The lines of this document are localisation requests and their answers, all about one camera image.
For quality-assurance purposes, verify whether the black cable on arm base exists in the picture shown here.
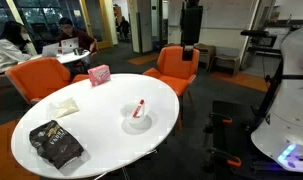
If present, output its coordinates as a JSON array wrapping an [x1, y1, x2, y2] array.
[[252, 58, 303, 126]]

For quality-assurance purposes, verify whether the wooden stool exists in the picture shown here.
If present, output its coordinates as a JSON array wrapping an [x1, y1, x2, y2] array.
[[209, 54, 241, 77], [194, 43, 217, 69]]

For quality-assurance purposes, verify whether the black robot cart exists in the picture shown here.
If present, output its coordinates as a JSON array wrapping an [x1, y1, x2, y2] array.
[[204, 99, 303, 180]]

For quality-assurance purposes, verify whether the orange armchair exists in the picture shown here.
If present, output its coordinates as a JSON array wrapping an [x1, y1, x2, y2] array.
[[4, 57, 90, 106], [142, 45, 201, 132]]

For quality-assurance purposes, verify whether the man in red top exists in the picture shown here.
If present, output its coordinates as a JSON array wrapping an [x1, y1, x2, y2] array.
[[55, 17, 99, 56]]

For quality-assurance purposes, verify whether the white round side table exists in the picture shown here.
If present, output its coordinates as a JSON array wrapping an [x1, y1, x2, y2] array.
[[17, 49, 91, 66]]

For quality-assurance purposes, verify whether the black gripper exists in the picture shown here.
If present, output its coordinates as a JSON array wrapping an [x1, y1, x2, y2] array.
[[180, 5, 204, 62]]

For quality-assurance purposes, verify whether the black stereo camera on stand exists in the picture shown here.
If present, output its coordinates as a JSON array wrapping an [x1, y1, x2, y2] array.
[[240, 29, 282, 58]]

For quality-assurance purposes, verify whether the dark coffee bag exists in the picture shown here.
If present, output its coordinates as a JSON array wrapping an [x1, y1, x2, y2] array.
[[28, 119, 85, 170]]

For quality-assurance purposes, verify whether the black clamp orange handle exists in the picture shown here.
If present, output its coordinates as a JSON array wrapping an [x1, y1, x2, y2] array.
[[207, 146, 243, 168], [209, 112, 234, 126]]

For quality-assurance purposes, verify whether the silver laptop with logo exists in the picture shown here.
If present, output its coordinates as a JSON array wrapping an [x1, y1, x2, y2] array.
[[60, 37, 80, 55]]

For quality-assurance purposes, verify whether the red marker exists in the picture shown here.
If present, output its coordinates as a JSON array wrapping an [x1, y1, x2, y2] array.
[[132, 99, 146, 119]]

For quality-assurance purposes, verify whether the pink cardboard box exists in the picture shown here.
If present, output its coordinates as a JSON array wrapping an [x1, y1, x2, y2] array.
[[87, 64, 112, 88]]

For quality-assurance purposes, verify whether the woman in white top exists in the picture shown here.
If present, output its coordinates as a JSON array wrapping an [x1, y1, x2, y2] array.
[[0, 20, 34, 74]]

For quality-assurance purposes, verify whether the seated person in dark clothes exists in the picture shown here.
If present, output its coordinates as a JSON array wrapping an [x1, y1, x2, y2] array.
[[118, 15, 132, 39]]

